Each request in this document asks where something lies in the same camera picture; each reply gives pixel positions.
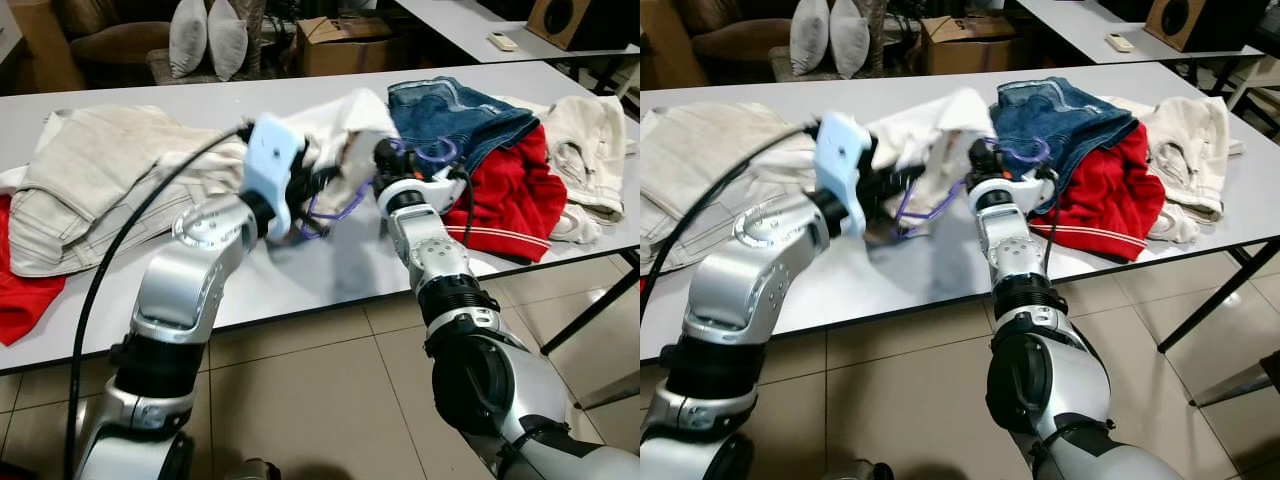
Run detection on brown cardboard box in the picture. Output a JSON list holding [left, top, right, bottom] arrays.
[[920, 13, 1011, 76], [295, 15, 396, 78]]

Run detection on wooden black speaker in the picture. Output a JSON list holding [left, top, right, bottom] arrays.
[[1145, 0, 1263, 53], [525, 0, 641, 51]]

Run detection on purple clothes hanger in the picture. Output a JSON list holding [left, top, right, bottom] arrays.
[[890, 135, 1051, 237], [298, 138, 463, 239]]

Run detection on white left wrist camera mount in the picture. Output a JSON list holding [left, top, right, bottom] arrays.
[[815, 110, 876, 239], [240, 113, 306, 239]]

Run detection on black table leg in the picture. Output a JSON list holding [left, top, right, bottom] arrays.
[[540, 265, 641, 356], [1158, 240, 1280, 353]]

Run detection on blue denim shorts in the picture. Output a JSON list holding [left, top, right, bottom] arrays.
[[992, 77, 1141, 171], [387, 77, 541, 173]]

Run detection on large cream trousers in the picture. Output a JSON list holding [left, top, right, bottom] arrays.
[[640, 103, 831, 271], [8, 103, 261, 279]]

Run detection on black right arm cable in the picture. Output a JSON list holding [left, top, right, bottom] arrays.
[[440, 165, 479, 249], [1038, 165, 1063, 251]]

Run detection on red shorts white stripes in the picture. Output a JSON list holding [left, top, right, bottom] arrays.
[[440, 122, 569, 263], [1030, 122, 1166, 263]]

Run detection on brown armchair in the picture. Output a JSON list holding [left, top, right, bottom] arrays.
[[690, 0, 801, 63], [55, 0, 176, 66]]

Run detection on plain red garment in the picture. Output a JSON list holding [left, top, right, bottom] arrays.
[[0, 195, 69, 346]]

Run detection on white office table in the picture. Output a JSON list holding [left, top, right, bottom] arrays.
[[1015, 0, 1263, 66], [395, 0, 641, 66]]

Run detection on white shirt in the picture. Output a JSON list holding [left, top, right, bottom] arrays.
[[285, 88, 401, 216], [865, 88, 996, 216]]

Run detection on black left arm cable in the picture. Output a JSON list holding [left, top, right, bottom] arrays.
[[62, 120, 256, 480], [640, 122, 826, 301]]

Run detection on small cream garment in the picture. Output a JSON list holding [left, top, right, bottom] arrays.
[[540, 95, 633, 246], [1140, 95, 1241, 246]]

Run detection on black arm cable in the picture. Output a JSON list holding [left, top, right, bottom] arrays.
[[1038, 165, 1063, 251], [440, 165, 479, 249], [62, 120, 256, 480], [640, 122, 826, 301]]

